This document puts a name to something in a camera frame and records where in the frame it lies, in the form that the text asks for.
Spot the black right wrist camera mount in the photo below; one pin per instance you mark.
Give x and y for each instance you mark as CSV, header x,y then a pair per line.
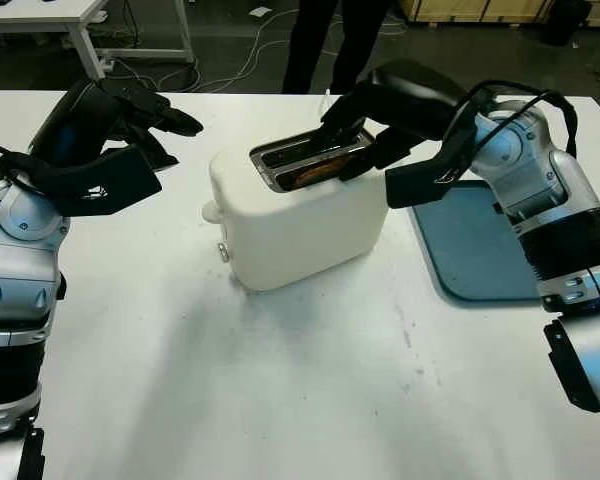
x,y
420,182

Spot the black bin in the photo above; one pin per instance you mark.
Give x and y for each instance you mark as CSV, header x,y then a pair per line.
x,y
560,20

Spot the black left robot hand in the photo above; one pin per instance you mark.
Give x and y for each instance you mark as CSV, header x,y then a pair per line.
x,y
80,120

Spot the toasted bread slice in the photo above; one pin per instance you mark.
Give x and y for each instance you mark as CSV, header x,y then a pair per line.
x,y
320,174

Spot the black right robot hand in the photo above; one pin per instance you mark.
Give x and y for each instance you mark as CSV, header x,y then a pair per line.
x,y
415,95

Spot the person in cream jacket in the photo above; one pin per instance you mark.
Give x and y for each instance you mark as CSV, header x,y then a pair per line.
x,y
310,45

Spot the cream two-slot toaster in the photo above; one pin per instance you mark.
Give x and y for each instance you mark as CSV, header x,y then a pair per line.
x,y
300,230

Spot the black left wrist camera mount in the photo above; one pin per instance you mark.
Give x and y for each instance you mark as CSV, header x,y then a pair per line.
x,y
105,185

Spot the white paper sheet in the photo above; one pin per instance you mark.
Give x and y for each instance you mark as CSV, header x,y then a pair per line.
x,y
261,11

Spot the white metal-frame desk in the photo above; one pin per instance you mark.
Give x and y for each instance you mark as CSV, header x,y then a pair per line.
x,y
40,11

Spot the white power strip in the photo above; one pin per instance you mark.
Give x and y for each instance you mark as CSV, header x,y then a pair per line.
x,y
107,63

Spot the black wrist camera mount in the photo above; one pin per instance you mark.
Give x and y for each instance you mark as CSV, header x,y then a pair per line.
x,y
105,185
420,182

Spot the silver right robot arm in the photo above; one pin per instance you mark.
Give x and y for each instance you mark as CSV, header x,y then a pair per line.
x,y
555,200

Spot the wooden crate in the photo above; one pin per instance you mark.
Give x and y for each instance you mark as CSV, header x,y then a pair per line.
x,y
480,9

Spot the blue rectangular tray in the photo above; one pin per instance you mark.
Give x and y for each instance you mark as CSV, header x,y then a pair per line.
x,y
470,250

